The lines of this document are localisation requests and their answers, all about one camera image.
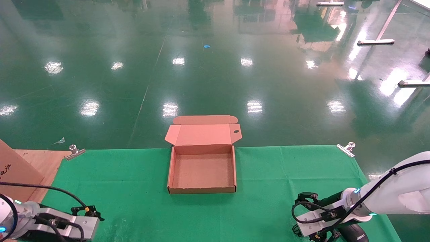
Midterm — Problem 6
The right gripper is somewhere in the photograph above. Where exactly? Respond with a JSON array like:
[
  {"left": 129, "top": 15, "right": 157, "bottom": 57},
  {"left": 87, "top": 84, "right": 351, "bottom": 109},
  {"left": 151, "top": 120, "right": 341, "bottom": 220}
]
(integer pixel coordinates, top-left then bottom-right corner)
[{"left": 297, "top": 192, "right": 350, "bottom": 238}]

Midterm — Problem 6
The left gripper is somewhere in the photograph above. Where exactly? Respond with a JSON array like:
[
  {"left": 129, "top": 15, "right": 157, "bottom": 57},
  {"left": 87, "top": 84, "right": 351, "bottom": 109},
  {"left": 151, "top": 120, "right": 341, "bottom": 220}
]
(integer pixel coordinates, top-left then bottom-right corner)
[{"left": 32, "top": 208, "right": 100, "bottom": 242}]

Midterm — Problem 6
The black wired computer mouse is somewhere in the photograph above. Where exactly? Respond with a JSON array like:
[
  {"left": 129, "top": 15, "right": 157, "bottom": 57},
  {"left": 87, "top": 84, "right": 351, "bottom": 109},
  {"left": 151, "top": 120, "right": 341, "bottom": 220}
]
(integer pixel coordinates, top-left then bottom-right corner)
[{"left": 292, "top": 224, "right": 366, "bottom": 242}]

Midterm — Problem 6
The open brown cardboard mailer box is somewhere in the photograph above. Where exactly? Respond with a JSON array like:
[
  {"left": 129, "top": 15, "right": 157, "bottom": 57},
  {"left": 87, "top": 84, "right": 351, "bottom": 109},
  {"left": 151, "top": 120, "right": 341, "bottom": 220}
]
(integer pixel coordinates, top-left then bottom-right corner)
[{"left": 164, "top": 115, "right": 243, "bottom": 195}]

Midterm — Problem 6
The silver metal clamp clip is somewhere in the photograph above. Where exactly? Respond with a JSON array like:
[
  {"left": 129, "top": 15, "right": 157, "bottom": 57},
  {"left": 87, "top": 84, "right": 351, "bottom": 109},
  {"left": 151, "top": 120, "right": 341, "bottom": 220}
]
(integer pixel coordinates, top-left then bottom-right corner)
[
  {"left": 64, "top": 145, "right": 86, "bottom": 161},
  {"left": 337, "top": 142, "right": 356, "bottom": 158}
]

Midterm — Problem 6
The green table cloth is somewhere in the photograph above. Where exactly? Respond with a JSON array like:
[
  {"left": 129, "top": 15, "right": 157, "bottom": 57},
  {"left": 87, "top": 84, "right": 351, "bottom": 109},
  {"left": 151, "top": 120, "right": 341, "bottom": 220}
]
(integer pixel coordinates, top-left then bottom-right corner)
[{"left": 40, "top": 145, "right": 402, "bottom": 242}]

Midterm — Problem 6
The large plain brown carton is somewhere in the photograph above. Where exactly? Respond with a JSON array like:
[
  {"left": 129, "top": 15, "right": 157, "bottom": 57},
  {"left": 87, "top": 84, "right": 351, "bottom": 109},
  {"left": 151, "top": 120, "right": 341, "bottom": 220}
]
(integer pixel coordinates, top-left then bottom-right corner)
[{"left": 0, "top": 139, "right": 45, "bottom": 203}]

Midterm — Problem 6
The white pole stand with foot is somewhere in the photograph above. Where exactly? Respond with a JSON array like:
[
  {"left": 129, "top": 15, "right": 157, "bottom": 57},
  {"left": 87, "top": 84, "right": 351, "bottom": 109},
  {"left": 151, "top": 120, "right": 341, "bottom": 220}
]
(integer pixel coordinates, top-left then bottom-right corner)
[{"left": 357, "top": 0, "right": 402, "bottom": 46}]

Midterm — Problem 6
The black left wrist bracket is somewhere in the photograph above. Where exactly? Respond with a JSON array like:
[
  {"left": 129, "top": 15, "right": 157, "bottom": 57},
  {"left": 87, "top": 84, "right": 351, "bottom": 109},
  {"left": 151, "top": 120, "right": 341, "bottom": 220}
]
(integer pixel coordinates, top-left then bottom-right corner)
[{"left": 71, "top": 206, "right": 104, "bottom": 221}]

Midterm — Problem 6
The black wrist bracket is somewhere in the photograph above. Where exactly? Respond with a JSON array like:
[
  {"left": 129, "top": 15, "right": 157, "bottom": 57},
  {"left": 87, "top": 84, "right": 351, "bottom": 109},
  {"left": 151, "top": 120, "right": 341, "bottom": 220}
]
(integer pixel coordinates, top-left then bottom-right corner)
[
  {"left": 71, "top": 206, "right": 104, "bottom": 221},
  {"left": 295, "top": 192, "right": 319, "bottom": 204}
]

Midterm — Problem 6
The black right wrist bracket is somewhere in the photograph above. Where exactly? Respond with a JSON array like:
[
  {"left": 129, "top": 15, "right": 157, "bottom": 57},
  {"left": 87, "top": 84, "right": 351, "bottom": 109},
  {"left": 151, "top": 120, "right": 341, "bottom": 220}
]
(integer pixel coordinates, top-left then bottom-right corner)
[{"left": 295, "top": 192, "right": 319, "bottom": 204}]

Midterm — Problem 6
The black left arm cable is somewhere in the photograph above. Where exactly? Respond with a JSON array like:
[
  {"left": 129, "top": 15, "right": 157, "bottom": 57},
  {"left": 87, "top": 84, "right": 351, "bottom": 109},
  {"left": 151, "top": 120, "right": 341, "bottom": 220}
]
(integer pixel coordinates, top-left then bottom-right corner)
[{"left": 0, "top": 181, "right": 88, "bottom": 242}]

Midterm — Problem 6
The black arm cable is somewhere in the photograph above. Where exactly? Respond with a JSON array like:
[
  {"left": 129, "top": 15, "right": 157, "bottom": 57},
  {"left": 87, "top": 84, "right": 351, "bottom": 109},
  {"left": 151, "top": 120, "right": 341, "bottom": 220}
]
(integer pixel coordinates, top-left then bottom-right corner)
[
  {"left": 0, "top": 181, "right": 88, "bottom": 242},
  {"left": 292, "top": 160, "right": 430, "bottom": 237}
]

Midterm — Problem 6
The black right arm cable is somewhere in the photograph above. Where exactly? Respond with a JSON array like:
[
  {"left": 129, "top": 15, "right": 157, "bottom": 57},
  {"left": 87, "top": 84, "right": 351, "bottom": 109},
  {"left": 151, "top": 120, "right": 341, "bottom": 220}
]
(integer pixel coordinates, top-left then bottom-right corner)
[{"left": 292, "top": 160, "right": 430, "bottom": 237}]

